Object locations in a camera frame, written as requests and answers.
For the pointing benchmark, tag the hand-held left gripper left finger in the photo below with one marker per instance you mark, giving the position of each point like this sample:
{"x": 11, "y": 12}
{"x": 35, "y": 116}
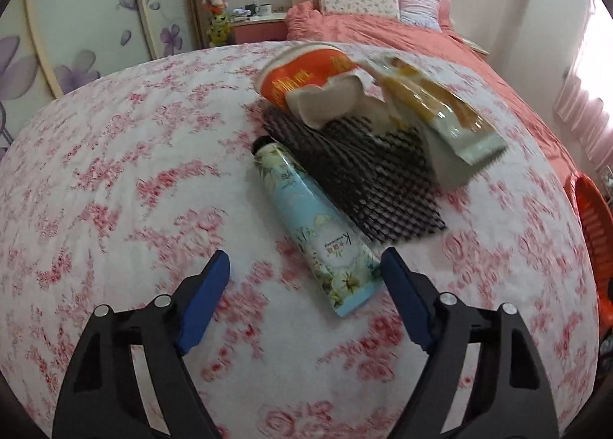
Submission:
{"x": 206, "y": 300}

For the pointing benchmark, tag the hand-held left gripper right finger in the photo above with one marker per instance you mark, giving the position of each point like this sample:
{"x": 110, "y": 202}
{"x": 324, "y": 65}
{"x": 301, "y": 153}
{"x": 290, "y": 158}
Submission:
{"x": 407, "y": 297}

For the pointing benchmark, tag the light blue floral tube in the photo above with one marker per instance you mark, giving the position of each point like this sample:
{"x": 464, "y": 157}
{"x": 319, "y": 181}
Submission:
{"x": 316, "y": 238}

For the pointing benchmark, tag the black foam mesh sleeve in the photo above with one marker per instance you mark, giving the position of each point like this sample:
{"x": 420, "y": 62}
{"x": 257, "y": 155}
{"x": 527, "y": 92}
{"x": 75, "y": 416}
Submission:
{"x": 364, "y": 180}

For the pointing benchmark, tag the yellow snack packet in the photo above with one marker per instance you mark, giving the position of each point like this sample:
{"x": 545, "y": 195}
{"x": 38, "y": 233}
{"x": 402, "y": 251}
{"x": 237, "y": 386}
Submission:
{"x": 431, "y": 108}

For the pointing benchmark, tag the orange plastic basket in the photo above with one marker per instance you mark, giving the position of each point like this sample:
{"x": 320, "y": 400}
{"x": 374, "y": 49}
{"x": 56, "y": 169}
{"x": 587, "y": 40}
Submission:
{"x": 594, "y": 223}

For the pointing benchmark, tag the orange and white snack bag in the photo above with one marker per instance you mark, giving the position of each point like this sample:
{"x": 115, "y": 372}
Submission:
{"x": 306, "y": 72}

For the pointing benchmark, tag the floral pink tablecloth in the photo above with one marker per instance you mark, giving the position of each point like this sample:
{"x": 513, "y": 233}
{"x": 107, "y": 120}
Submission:
{"x": 143, "y": 156}

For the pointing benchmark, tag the pink duvet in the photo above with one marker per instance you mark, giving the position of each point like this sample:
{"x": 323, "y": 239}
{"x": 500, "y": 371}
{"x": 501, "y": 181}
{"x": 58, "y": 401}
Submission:
{"x": 431, "y": 41}

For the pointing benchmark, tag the pink sheer curtain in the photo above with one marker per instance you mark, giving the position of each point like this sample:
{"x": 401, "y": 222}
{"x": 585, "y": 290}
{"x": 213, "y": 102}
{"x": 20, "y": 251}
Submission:
{"x": 584, "y": 104}

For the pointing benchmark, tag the green yellow plush toy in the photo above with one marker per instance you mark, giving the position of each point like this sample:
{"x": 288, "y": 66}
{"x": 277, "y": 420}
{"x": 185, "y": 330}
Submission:
{"x": 219, "y": 32}

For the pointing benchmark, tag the striped pink pillow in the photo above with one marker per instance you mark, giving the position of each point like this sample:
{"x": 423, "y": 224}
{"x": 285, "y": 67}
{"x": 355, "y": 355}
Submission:
{"x": 419, "y": 8}

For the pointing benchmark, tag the black mug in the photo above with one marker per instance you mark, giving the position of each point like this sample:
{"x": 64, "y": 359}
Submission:
{"x": 250, "y": 8}

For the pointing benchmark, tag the white mug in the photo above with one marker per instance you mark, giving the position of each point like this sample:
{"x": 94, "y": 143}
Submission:
{"x": 266, "y": 9}

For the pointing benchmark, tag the flower-printed sliding wardrobe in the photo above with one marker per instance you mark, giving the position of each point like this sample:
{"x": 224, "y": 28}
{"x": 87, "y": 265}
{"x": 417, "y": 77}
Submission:
{"x": 86, "y": 13}

